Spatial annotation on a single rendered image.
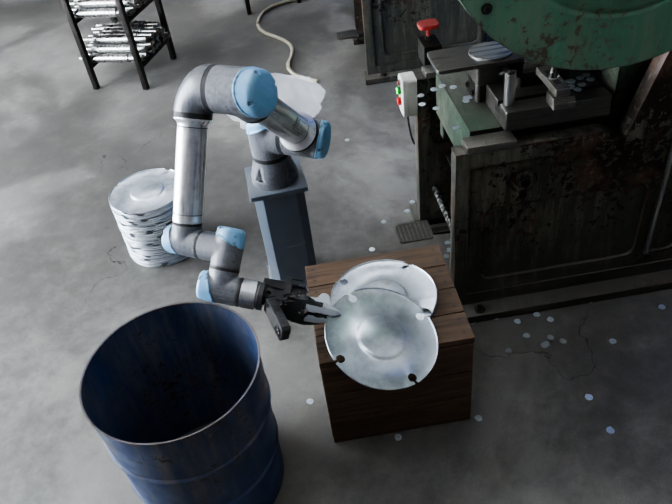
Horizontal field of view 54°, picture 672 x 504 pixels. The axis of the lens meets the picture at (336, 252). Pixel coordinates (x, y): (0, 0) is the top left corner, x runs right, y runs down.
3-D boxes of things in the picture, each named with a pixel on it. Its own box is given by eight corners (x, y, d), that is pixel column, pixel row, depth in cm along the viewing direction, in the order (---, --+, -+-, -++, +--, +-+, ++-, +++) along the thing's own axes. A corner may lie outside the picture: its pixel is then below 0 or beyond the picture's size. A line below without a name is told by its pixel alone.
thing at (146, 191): (158, 219, 234) (157, 218, 234) (93, 208, 244) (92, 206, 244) (199, 175, 254) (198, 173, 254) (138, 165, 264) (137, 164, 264)
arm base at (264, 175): (254, 194, 207) (248, 168, 200) (249, 169, 218) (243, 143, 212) (301, 184, 208) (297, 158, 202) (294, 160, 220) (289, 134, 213)
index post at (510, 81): (505, 106, 181) (507, 74, 175) (501, 101, 184) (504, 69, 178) (515, 104, 182) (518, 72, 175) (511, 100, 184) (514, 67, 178)
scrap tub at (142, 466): (134, 565, 167) (63, 461, 136) (148, 426, 199) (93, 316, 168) (297, 535, 168) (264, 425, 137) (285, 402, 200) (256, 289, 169)
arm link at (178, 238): (162, 58, 158) (153, 256, 168) (201, 61, 154) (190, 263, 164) (190, 63, 169) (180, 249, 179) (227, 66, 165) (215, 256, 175)
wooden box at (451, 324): (333, 443, 187) (319, 364, 165) (319, 344, 216) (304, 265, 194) (471, 419, 189) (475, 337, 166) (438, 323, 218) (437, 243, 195)
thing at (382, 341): (369, 411, 151) (369, 410, 151) (302, 316, 163) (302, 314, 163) (460, 357, 165) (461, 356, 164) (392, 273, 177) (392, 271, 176)
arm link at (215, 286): (199, 266, 162) (192, 300, 162) (243, 274, 162) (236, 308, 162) (205, 266, 170) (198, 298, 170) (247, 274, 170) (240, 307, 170)
